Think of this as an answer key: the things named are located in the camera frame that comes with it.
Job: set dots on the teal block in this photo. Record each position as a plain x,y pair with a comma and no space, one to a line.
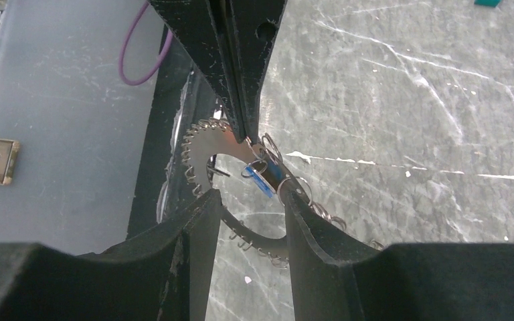
487,3

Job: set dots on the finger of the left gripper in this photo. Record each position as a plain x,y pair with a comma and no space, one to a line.
248,38
199,26

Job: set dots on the black base frame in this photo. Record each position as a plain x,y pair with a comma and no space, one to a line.
182,97

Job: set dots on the blue key tag with key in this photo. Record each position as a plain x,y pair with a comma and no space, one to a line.
265,174

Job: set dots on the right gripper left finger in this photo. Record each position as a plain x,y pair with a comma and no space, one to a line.
163,273

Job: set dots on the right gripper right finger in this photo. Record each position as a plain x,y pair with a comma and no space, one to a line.
336,277

